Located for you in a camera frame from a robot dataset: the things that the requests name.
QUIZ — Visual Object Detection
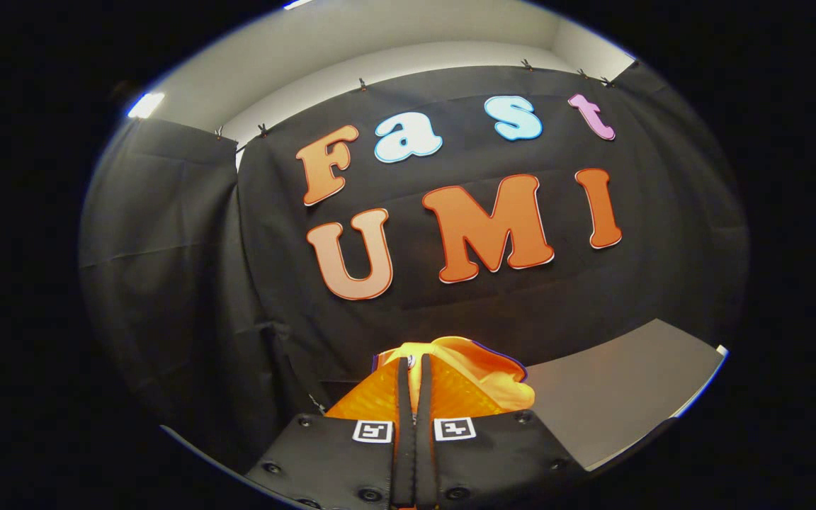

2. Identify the ceiling light panel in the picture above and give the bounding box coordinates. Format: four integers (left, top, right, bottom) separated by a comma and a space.
127, 91, 166, 120

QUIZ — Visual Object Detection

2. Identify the row of backdrop clips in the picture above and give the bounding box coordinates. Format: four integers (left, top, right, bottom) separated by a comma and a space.
213, 59, 616, 140

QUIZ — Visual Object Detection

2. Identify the grey cabinet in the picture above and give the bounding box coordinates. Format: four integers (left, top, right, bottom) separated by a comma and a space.
525, 318, 729, 472

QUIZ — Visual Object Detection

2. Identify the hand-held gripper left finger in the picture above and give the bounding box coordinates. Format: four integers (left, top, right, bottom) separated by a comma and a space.
244, 356, 416, 509

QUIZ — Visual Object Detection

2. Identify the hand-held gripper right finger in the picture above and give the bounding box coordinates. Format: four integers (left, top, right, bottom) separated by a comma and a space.
414, 353, 591, 509

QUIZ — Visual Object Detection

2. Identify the yellow polo shirt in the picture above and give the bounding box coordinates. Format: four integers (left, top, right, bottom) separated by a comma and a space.
371, 336, 536, 415

